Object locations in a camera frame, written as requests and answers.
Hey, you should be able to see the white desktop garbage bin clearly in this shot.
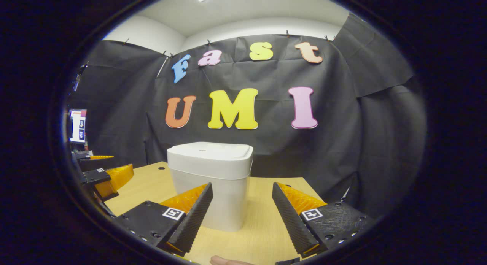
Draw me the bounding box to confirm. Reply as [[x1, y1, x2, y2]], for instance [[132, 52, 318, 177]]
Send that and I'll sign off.
[[167, 142, 254, 232]]

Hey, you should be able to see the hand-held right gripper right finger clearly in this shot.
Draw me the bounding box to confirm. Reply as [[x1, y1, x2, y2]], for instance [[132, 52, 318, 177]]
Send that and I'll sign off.
[[272, 182, 375, 259]]

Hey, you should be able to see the computer monitor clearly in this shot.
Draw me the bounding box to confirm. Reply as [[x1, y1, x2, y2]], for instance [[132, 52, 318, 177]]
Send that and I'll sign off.
[[69, 109, 88, 144]]

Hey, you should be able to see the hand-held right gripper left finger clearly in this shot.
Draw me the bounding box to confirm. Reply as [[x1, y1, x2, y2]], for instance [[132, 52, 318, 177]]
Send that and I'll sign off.
[[113, 182, 214, 257]]

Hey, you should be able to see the wooden desktop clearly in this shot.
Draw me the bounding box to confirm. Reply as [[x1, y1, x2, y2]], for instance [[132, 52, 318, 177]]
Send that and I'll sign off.
[[103, 161, 328, 265]]

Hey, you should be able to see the black backdrop cloth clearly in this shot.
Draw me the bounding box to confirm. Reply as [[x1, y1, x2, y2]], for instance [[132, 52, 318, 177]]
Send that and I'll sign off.
[[67, 12, 427, 220]]

